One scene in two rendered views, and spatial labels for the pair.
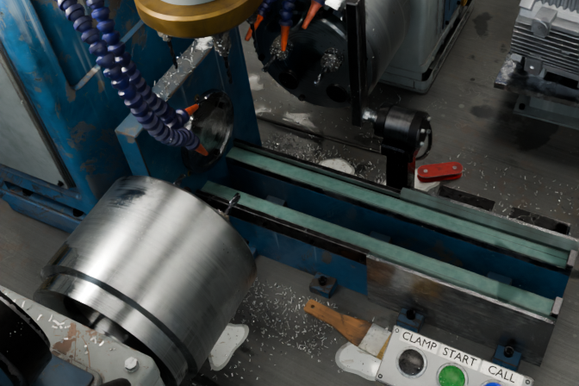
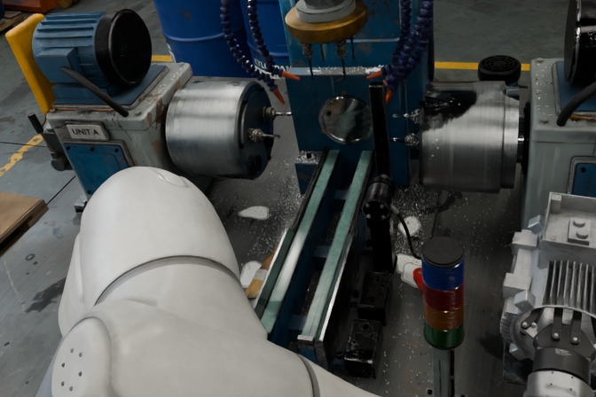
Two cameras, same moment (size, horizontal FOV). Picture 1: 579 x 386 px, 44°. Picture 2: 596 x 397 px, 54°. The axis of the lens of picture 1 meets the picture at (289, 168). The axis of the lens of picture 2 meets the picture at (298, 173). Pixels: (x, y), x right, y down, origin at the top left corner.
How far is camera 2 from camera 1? 120 cm
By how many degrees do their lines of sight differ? 57
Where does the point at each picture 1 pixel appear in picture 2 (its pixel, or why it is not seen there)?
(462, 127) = (490, 292)
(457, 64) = not seen: hidden behind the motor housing
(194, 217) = (226, 107)
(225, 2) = (301, 24)
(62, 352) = (146, 96)
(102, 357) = (143, 105)
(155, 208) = (225, 92)
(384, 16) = (458, 142)
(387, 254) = (295, 240)
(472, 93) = not seen: hidden behind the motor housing
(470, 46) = not seen: outside the picture
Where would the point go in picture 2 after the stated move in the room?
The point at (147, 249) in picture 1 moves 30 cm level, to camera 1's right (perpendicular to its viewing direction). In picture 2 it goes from (202, 99) to (229, 163)
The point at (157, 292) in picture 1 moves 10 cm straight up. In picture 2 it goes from (184, 113) to (172, 77)
